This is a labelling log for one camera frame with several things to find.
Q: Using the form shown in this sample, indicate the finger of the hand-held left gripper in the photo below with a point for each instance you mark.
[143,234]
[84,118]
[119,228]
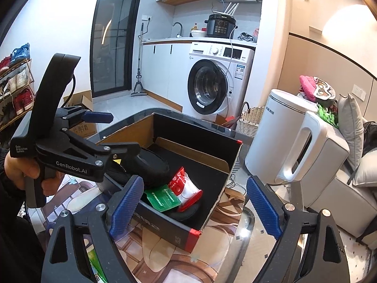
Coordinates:
[123,151]
[98,116]

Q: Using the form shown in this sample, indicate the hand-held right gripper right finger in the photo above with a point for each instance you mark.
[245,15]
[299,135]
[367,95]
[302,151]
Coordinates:
[263,209]

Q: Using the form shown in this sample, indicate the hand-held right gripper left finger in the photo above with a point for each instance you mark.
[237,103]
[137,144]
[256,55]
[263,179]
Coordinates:
[126,209]

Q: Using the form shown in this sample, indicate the black ear pad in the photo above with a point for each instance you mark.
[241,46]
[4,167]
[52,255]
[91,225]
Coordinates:
[150,166]

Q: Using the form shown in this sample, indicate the green packet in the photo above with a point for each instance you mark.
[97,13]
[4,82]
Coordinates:
[162,199]
[95,268]

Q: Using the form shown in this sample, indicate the red and white packet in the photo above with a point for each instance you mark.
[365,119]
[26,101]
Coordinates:
[188,188]

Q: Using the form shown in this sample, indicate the black-lined cardboard box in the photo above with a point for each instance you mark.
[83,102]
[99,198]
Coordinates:
[191,135]

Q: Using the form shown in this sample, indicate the person's left forearm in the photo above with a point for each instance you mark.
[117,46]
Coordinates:
[11,230]

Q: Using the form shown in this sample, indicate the person's left hand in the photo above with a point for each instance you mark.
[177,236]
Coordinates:
[17,168]

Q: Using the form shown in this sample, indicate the brown cardboard box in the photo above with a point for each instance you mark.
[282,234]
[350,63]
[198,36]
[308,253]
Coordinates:
[85,126]

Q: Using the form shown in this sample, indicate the flat mop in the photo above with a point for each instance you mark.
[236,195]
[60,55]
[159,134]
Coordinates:
[138,90]

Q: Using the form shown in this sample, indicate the patterned floor mat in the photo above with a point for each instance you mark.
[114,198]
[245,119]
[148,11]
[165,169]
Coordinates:
[153,259]

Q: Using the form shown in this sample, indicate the black glass door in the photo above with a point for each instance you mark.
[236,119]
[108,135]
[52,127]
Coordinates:
[115,50]

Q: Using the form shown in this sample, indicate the grey sofa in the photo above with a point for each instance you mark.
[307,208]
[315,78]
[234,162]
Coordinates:
[332,200]

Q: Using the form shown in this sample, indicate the white electric kettle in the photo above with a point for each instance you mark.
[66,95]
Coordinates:
[274,129]

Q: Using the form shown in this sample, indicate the group of assorted shoes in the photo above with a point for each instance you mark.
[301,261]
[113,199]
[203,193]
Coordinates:
[20,97]

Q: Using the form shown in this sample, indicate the white kitchen base cabinets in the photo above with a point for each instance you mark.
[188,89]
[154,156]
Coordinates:
[165,70]

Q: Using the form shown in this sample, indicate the wooden shoe rack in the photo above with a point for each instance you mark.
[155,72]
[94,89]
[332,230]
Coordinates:
[29,73]

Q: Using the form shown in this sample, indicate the wicker laundry basket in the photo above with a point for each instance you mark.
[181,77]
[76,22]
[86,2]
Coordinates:
[250,121]

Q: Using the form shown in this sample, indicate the small orange box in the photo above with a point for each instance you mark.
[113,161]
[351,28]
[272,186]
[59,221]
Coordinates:
[228,122]

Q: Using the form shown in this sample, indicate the white washing machine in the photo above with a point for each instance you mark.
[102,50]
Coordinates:
[206,85]

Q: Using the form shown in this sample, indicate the grey pillow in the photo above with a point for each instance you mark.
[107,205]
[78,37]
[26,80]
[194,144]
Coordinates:
[366,171]
[350,123]

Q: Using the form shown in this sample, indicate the green cloth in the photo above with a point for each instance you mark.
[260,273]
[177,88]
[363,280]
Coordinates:
[327,115]

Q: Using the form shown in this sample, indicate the kitchen faucet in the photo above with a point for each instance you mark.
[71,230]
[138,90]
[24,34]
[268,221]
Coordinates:
[181,32]

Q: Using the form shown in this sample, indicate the dark clothing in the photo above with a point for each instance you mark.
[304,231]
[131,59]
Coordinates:
[370,137]

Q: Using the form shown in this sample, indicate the white bowl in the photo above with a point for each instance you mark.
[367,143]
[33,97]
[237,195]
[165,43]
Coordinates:
[198,34]

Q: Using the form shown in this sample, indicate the pink cloth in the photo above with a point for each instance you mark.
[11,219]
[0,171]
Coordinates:
[307,87]

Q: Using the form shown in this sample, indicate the patterned cloth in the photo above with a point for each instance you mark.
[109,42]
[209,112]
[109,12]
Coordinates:
[324,90]

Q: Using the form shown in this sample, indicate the black pressure cooker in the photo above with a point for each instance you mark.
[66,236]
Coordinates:
[219,28]

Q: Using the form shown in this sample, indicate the grey crumpled cloth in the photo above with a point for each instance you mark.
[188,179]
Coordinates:
[246,37]

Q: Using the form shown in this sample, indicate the white router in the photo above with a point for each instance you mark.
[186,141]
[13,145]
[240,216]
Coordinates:
[227,8]

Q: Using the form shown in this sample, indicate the red bag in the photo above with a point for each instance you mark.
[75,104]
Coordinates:
[256,35]

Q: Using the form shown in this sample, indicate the wall outlet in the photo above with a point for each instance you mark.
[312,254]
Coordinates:
[146,17]

